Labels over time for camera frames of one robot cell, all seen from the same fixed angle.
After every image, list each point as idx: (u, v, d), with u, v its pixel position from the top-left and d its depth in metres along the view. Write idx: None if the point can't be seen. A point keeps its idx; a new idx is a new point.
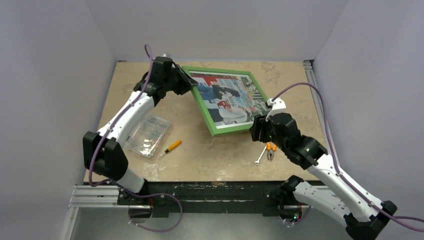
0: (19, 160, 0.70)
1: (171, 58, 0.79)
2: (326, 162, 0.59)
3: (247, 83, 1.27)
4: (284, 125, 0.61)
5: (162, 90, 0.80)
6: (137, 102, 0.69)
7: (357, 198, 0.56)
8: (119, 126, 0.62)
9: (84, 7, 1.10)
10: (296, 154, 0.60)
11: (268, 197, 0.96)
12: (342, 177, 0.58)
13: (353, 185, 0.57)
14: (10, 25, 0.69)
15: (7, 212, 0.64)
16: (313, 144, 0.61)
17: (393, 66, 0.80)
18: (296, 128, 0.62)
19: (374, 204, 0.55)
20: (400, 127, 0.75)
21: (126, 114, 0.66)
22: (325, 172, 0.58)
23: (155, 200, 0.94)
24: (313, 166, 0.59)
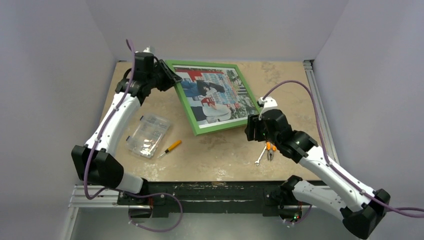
0: (19, 159, 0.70)
1: (153, 54, 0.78)
2: (316, 153, 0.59)
3: (233, 77, 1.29)
4: (275, 119, 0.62)
5: (148, 87, 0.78)
6: (121, 105, 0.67)
7: (349, 186, 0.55)
8: (107, 135, 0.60)
9: (84, 7, 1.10)
10: (287, 148, 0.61)
11: (268, 197, 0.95)
12: (332, 167, 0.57)
13: (345, 174, 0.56)
14: (10, 25, 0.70)
15: (7, 212, 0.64)
16: (304, 138, 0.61)
17: (392, 66, 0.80)
18: (286, 123, 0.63)
19: (365, 191, 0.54)
20: (400, 127, 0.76)
21: (112, 120, 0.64)
22: (315, 163, 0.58)
23: (155, 200, 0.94)
24: (304, 157, 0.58)
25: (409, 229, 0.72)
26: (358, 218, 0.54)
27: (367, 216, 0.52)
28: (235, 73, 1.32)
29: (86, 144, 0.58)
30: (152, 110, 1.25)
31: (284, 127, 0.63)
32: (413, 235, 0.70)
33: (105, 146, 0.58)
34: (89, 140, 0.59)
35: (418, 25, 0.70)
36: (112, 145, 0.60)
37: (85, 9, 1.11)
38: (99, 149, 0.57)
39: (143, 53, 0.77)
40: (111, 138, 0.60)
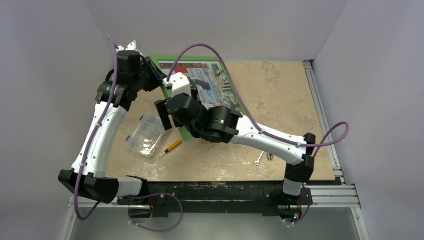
0: (19, 160, 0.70)
1: (139, 52, 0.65)
2: (246, 126, 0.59)
3: (218, 72, 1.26)
4: (184, 108, 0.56)
5: (135, 92, 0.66)
6: (105, 119, 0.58)
7: (285, 144, 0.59)
8: (92, 157, 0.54)
9: (83, 7, 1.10)
10: (213, 132, 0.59)
11: (268, 197, 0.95)
12: (265, 133, 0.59)
13: (276, 134, 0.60)
14: (10, 26, 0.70)
15: (7, 211, 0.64)
16: (225, 114, 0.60)
17: (391, 66, 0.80)
18: (196, 104, 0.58)
19: (300, 143, 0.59)
20: (399, 126, 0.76)
21: (96, 137, 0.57)
22: (249, 136, 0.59)
23: (155, 200, 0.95)
24: (235, 135, 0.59)
25: (410, 229, 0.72)
26: (301, 169, 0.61)
27: (308, 165, 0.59)
28: (219, 66, 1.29)
29: (73, 169, 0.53)
30: (152, 110, 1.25)
31: (197, 111, 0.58)
32: (413, 235, 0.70)
33: (92, 169, 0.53)
34: (75, 164, 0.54)
35: (416, 26, 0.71)
36: (100, 167, 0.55)
37: (85, 10, 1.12)
38: (86, 175, 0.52)
39: (126, 51, 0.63)
40: (98, 160, 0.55)
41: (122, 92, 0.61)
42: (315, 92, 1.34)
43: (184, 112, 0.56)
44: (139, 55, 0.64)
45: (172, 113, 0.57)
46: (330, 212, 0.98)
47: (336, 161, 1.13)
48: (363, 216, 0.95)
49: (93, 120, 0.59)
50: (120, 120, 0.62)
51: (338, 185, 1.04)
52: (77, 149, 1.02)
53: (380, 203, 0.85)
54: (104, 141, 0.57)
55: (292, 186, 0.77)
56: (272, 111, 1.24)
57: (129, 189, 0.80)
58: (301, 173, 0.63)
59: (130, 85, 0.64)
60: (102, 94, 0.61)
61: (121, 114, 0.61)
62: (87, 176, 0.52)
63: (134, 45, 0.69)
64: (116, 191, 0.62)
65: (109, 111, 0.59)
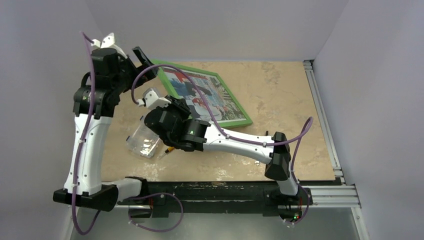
0: (19, 160, 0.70)
1: (115, 49, 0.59)
2: (213, 133, 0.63)
3: (216, 83, 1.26)
4: (158, 122, 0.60)
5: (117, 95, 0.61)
6: (88, 133, 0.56)
7: (252, 146, 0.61)
8: (83, 175, 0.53)
9: (83, 9, 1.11)
10: (185, 143, 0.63)
11: (268, 197, 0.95)
12: (231, 137, 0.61)
13: (244, 137, 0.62)
14: (11, 25, 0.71)
15: (7, 210, 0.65)
16: (196, 125, 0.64)
17: (391, 65, 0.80)
18: (171, 118, 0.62)
19: (266, 142, 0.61)
20: (400, 126, 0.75)
21: (84, 154, 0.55)
22: (217, 142, 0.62)
23: (155, 200, 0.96)
24: (204, 144, 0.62)
25: (409, 228, 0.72)
26: (270, 169, 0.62)
27: (277, 163, 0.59)
28: (217, 80, 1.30)
29: (65, 190, 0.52)
30: None
31: (172, 124, 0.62)
32: (413, 234, 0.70)
33: (86, 188, 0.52)
34: (66, 184, 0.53)
35: (415, 25, 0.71)
36: (94, 182, 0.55)
37: (85, 10, 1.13)
38: (81, 194, 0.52)
39: (100, 50, 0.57)
40: (90, 177, 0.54)
41: (101, 98, 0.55)
42: (315, 92, 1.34)
43: (160, 126, 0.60)
44: (116, 53, 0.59)
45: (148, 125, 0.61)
46: (331, 212, 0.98)
47: (336, 161, 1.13)
48: (363, 216, 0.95)
49: (75, 135, 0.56)
50: (105, 131, 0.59)
51: (338, 185, 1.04)
52: None
53: (380, 203, 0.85)
54: (92, 156, 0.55)
55: (284, 186, 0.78)
56: (272, 111, 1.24)
57: (129, 190, 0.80)
58: (272, 173, 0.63)
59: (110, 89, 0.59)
60: (79, 105, 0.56)
61: (105, 123, 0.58)
62: (82, 196, 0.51)
63: (111, 37, 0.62)
64: (116, 196, 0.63)
65: (91, 125, 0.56)
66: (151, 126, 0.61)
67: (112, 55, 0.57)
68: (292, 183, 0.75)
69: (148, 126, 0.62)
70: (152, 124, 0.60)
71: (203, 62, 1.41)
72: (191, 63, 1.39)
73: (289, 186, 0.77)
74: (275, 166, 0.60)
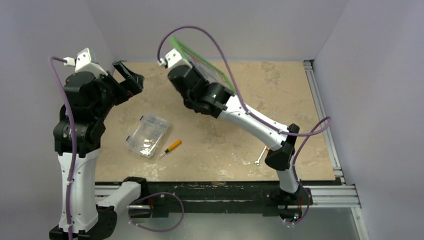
0: (18, 160, 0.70)
1: (92, 76, 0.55)
2: (235, 105, 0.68)
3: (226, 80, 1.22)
4: (183, 77, 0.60)
5: (100, 125, 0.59)
6: (75, 173, 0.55)
7: (267, 129, 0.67)
8: (77, 214, 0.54)
9: (83, 8, 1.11)
10: (204, 104, 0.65)
11: (268, 197, 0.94)
12: (251, 115, 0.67)
13: (262, 119, 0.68)
14: (10, 25, 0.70)
15: (7, 211, 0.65)
16: (219, 90, 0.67)
17: (391, 66, 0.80)
18: (195, 76, 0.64)
19: (281, 131, 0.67)
20: (400, 127, 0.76)
21: (74, 194, 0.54)
22: (236, 114, 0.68)
23: (155, 200, 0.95)
24: (223, 111, 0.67)
25: (409, 228, 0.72)
26: (278, 155, 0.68)
27: (285, 152, 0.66)
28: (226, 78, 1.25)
29: (60, 229, 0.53)
30: (152, 109, 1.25)
31: (194, 83, 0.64)
32: (413, 234, 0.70)
33: (83, 226, 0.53)
34: (61, 224, 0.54)
35: (415, 26, 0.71)
36: (89, 217, 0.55)
37: (84, 10, 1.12)
38: (77, 232, 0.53)
39: (76, 78, 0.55)
40: (84, 214, 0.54)
41: (84, 133, 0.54)
42: (315, 92, 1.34)
43: (183, 82, 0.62)
44: (93, 80, 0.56)
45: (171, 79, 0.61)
46: (331, 212, 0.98)
47: (336, 161, 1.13)
48: (363, 216, 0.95)
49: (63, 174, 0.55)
50: (92, 163, 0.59)
51: (338, 185, 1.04)
52: None
53: (380, 203, 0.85)
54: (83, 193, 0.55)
55: (284, 179, 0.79)
56: (272, 111, 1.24)
57: (129, 198, 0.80)
58: (277, 158, 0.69)
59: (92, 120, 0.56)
60: (60, 142, 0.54)
61: (92, 158, 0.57)
62: (80, 234, 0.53)
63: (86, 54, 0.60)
64: (115, 218, 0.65)
65: (77, 164, 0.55)
66: (175, 79, 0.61)
67: (89, 84, 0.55)
68: (292, 178, 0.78)
69: (170, 79, 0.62)
70: (177, 77, 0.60)
71: None
72: None
73: (289, 181, 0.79)
74: (283, 154, 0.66)
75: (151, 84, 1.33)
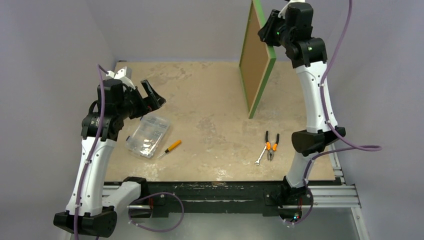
0: (19, 161, 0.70)
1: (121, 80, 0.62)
2: (318, 70, 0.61)
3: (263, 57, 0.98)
4: (299, 9, 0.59)
5: (120, 121, 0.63)
6: (93, 154, 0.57)
7: (320, 111, 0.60)
8: (86, 196, 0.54)
9: (83, 9, 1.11)
10: (293, 48, 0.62)
11: (268, 197, 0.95)
12: (321, 88, 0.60)
13: (325, 101, 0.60)
14: (10, 25, 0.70)
15: (8, 211, 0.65)
16: (319, 46, 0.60)
17: (390, 67, 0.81)
18: (308, 21, 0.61)
19: (330, 123, 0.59)
20: (399, 127, 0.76)
21: (88, 175, 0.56)
22: (310, 77, 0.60)
23: (155, 200, 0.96)
24: (304, 66, 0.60)
25: (408, 229, 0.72)
26: (307, 136, 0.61)
27: (315, 137, 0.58)
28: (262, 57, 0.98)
29: (67, 211, 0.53)
30: None
31: (303, 24, 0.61)
32: (412, 234, 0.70)
33: (89, 208, 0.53)
34: (69, 206, 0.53)
35: (414, 27, 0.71)
36: (96, 202, 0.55)
37: (85, 11, 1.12)
38: (83, 215, 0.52)
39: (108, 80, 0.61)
40: (93, 197, 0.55)
41: (108, 123, 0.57)
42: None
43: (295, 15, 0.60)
44: (121, 82, 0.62)
45: (274, 13, 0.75)
46: (330, 212, 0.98)
47: (336, 161, 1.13)
48: (363, 216, 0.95)
49: (81, 157, 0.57)
50: (109, 152, 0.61)
51: (338, 185, 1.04)
52: (76, 149, 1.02)
53: (380, 203, 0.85)
54: (96, 177, 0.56)
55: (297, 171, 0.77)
56: (272, 111, 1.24)
57: (130, 199, 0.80)
58: (303, 137, 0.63)
59: (115, 114, 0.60)
60: (87, 128, 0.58)
61: (110, 146, 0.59)
62: (84, 216, 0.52)
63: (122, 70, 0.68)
64: (115, 215, 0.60)
65: (97, 146, 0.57)
66: (290, 8, 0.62)
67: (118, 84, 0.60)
68: (302, 173, 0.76)
69: (288, 8, 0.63)
70: (293, 7, 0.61)
71: (203, 62, 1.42)
72: (191, 64, 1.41)
73: (299, 175, 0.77)
74: (312, 138, 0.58)
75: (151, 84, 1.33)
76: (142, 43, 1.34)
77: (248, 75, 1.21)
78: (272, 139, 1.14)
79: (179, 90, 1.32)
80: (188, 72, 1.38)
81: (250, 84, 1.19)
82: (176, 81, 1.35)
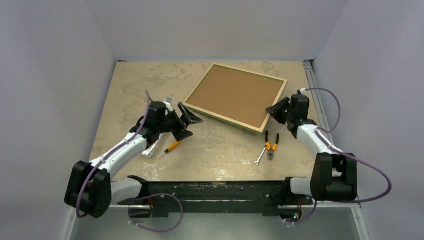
0: (19, 161, 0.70)
1: (166, 103, 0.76)
2: (311, 128, 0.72)
3: (249, 112, 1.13)
4: (298, 98, 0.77)
5: (157, 132, 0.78)
6: (132, 140, 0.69)
7: (321, 143, 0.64)
8: (111, 160, 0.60)
9: (83, 8, 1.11)
10: (291, 123, 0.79)
11: (268, 197, 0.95)
12: (316, 133, 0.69)
13: (323, 137, 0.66)
14: (9, 23, 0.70)
15: (9, 211, 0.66)
16: (309, 123, 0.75)
17: (390, 66, 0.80)
18: (305, 107, 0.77)
19: (332, 147, 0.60)
20: (401, 126, 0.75)
21: (121, 149, 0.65)
22: (306, 130, 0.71)
23: (155, 200, 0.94)
24: (300, 127, 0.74)
25: (409, 229, 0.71)
26: (317, 164, 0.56)
27: (322, 160, 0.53)
28: (249, 111, 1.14)
29: (90, 162, 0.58)
30: None
31: (301, 109, 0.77)
32: (413, 235, 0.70)
33: (107, 168, 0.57)
34: (94, 160, 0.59)
35: (414, 25, 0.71)
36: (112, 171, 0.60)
37: (85, 10, 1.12)
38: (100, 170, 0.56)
39: (158, 102, 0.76)
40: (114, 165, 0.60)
41: (146, 133, 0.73)
42: (318, 104, 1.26)
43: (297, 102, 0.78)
44: (166, 105, 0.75)
45: (286, 98, 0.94)
46: (330, 212, 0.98)
47: None
48: (363, 216, 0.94)
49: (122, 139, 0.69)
50: (140, 148, 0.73)
51: None
52: (76, 149, 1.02)
53: (381, 203, 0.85)
54: (124, 154, 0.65)
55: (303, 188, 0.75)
56: None
57: (127, 192, 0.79)
58: (316, 170, 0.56)
59: (155, 130, 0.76)
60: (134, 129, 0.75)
61: (142, 145, 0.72)
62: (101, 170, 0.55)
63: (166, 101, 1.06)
64: (109, 203, 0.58)
65: (136, 137, 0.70)
66: (293, 96, 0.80)
67: (164, 107, 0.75)
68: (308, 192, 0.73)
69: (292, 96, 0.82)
70: (294, 96, 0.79)
71: (203, 62, 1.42)
72: (191, 64, 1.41)
73: (305, 189, 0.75)
74: (320, 162, 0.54)
75: (151, 84, 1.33)
76: (142, 43, 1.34)
77: (217, 82, 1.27)
78: (272, 139, 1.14)
79: (179, 90, 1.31)
80: (188, 72, 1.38)
81: (210, 87, 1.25)
82: (175, 81, 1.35)
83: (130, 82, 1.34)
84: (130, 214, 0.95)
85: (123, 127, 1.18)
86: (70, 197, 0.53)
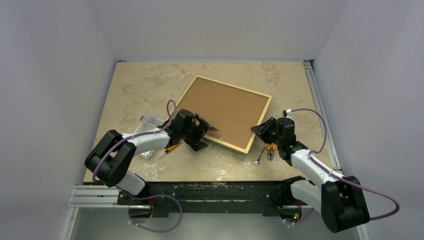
0: (20, 161, 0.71)
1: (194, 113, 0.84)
2: (303, 153, 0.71)
3: (235, 130, 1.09)
4: (284, 125, 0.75)
5: (179, 137, 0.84)
6: (159, 132, 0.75)
7: (320, 170, 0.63)
8: (140, 139, 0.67)
9: (83, 8, 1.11)
10: (283, 151, 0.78)
11: (268, 197, 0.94)
12: (311, 159, 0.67)
13: (320, 163, 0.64)
14: (9, 23, 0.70)
15: (9, 210, 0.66)
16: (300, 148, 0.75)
17: (390, 66, 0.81)
18: (292, 132, 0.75)
19: (333, 173, 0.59)
20: (400, 126, 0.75)
21: (149, 135, 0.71)
22: (300, 157, 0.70)
23: (155, 201, 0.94)
24: (293, 155, 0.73)
25: (409, 229, 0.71)
26: (325, 197, 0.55)
27: (328, 191, 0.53)
28: (235, 128, 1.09)
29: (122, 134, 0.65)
30: (152, 110, 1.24)
31: (289, 134, 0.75)
32: (412, 235, 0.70)
33: (134, 142, 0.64)
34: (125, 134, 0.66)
35: (413, 26, 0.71)
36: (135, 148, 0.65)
37: (84, 11, 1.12)
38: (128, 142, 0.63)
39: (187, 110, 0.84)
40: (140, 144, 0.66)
41: (170, 132, 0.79)
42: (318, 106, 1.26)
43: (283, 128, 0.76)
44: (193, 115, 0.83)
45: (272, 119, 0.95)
46: None
47: (336, 161, 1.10)
48: None
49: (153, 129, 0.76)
50: (160, 144, 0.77)
51: None
52: (76, 149, 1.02)
53: (380, 203, 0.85)
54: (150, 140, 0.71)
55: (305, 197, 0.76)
56: (272, 111, 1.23)
57: (129, 186, 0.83)
58: (324, 200, 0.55)
59: (178, 133, 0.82)
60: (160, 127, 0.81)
61: (162, 142, 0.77)
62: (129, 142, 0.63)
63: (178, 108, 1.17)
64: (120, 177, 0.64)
65: (162, 131, 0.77)
66: (277, 122, 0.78)
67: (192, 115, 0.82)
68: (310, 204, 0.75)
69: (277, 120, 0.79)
70: (279, 122, 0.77)
71: (203, 62, 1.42)
72: (191, 64, 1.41)
73: (303, 196, 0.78)
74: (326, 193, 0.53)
75: (150, 85, 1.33)
76: (142, 43, 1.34)
77: (201, 94, 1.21)
78: None
79: (179, 90, 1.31)
80: (188, 72, 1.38)
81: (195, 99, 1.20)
82: (175, 81, 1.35)
83: (130, 82, 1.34)
84: (130, 214, 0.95)
85: (123, 127, 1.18)
86: (92, 157, 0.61)
